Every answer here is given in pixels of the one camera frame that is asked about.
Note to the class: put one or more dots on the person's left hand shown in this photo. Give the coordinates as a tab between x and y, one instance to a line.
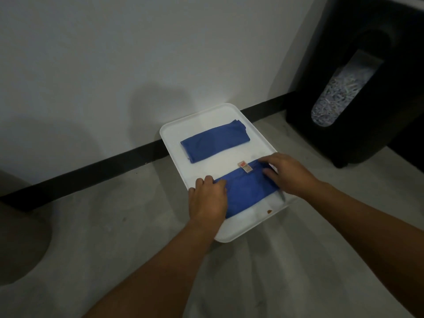
208	203

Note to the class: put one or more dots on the person's right hand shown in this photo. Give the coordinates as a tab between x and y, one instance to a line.
291	177

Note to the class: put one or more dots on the person's left thumb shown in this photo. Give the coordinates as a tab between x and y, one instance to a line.
221	188

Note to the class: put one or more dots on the person's right thumb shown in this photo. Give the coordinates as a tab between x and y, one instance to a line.
271	178

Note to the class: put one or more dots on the blue cloth with tag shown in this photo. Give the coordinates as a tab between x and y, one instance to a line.
246	192

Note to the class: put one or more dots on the person's right forearm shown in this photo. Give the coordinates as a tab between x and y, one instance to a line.
371	241

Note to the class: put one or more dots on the person's left forearm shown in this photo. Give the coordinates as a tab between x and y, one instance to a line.
155	274

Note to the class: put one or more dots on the folded blue cloth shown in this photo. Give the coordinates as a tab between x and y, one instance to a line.
215	141

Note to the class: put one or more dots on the white plastic tray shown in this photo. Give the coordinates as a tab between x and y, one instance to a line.
212	129

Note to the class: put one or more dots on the black paper shredder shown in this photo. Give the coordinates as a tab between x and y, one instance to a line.
371	135

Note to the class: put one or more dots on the shredded paper heap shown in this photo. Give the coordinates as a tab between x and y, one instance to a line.
341	92

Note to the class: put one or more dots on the black baseboard strip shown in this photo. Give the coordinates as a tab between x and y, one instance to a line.
99	168

